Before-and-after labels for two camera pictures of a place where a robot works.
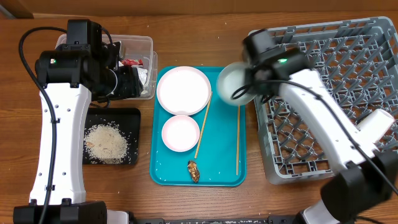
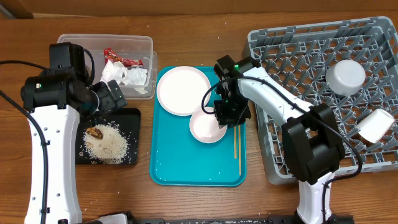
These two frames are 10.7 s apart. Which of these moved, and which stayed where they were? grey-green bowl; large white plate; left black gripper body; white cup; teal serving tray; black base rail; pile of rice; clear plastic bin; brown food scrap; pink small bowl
Moved: left black gripper body; brown food scrap; pink small bowl; grey-green bowl
Stayed: pile of rice; white cup; large white plate; black base rail; teal serving tray; clear plastic bin
